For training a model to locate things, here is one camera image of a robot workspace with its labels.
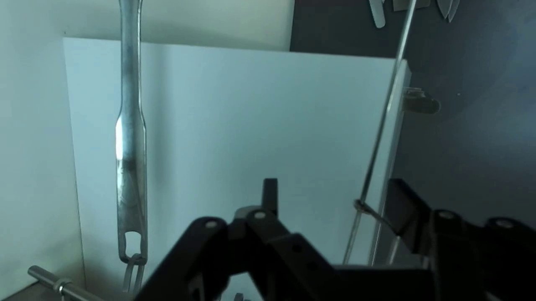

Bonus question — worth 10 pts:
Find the white corner upper cabinet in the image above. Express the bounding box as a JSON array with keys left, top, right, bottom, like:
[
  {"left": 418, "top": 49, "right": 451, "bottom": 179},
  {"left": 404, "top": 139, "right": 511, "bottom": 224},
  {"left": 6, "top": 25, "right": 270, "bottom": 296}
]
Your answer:
[{"left": 62, "top": 37, "right": 414, "bottom": 281}]

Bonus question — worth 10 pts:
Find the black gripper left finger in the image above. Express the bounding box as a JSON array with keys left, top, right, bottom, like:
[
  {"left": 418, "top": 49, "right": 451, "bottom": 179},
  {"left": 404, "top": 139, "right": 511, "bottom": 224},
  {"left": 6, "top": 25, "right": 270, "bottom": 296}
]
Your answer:
[{"left": 135, "top": 179, "right": 336, "bottom": 301}]

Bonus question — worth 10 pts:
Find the magnetic knife rack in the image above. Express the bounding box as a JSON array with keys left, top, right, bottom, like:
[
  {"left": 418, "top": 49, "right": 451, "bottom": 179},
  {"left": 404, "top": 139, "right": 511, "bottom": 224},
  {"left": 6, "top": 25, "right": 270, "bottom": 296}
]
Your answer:
[{"left": 367, "top": 0, "right": 466, "bottom": 30}]

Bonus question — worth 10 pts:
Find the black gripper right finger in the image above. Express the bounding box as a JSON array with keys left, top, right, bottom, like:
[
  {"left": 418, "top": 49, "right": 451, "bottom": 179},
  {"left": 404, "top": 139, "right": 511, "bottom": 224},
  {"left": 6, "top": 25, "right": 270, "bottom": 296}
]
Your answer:
[{"left": 384, "top": 179, "right": 536, "bottom": 301}]

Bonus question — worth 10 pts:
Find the steel utensil hanger rail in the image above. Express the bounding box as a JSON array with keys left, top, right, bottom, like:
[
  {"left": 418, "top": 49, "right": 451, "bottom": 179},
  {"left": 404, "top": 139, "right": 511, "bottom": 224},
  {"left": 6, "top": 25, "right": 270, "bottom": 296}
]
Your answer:
[{"left": 27, "top": 266, "right": 104, "bottom": 301}]

